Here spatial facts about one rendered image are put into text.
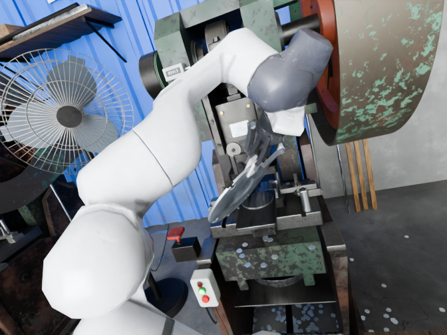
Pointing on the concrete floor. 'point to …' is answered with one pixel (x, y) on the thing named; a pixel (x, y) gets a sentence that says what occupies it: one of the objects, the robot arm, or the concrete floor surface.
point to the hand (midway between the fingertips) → (251, 166)
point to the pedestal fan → (18, 133)
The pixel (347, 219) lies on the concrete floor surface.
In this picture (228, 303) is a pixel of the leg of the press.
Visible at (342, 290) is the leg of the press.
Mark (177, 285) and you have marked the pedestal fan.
